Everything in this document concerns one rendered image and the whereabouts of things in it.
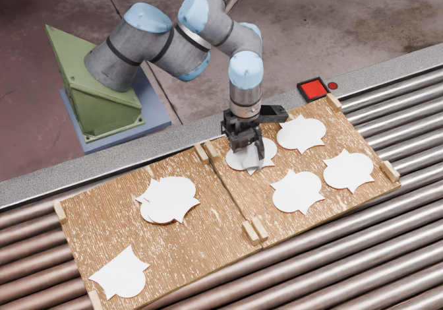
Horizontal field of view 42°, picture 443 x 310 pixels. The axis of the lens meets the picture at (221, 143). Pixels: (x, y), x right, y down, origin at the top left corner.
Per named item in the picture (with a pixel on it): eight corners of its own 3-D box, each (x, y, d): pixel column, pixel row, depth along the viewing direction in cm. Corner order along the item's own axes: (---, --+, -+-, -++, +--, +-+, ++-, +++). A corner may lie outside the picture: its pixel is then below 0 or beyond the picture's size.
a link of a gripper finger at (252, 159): (242, 177, 150) (235, 148, 146) (262, 169, 152) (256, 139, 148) (248, 183, 148) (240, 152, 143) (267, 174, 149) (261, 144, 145)
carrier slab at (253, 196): (202, 148, 158) (201, 144, 157) (327, 99, 169) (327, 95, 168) (263, 250, 139) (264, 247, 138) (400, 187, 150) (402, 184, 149)
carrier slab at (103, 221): (54, 207, 147) (52, 204, 146) (198, 148, 158) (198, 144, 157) (101, 326, 128) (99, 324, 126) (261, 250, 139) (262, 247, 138)
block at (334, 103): (325, 99, 167) (326, 93, 165) (330, 97, 168) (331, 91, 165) (336, 113, 164) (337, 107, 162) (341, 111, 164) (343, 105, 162)
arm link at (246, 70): (264, 47, 128) (264, 74, 123) (262, 80, 137) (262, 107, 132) (228, 46, 129) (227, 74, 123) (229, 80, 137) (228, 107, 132)
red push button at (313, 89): (300, 88, 173) (300, 84, 172) (317, 82, 174) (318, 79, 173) (309, 101, 169) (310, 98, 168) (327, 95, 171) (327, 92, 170)
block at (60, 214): (54, 207, 145) (51, 201, 143) (61, 204, 145) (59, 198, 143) (61, 225, 142) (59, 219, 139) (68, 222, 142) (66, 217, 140)
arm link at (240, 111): (252, 79, 137) (268, 102, 133) (251, 92, 141) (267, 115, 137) (223, 90, 136) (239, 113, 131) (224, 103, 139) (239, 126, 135)
